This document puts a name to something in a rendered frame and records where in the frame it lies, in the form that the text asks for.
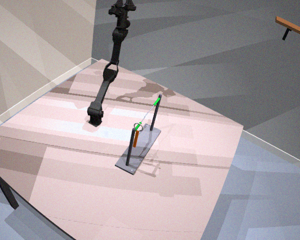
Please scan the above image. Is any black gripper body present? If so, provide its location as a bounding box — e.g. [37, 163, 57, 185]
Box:
[111, 5, 137, 20]

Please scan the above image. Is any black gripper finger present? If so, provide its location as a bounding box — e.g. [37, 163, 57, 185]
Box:
[124, 0, 135, 6]
[113, 0, 124, 6]

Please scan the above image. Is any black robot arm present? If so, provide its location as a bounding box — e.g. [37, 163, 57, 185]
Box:
[87, 7, 130, 127]

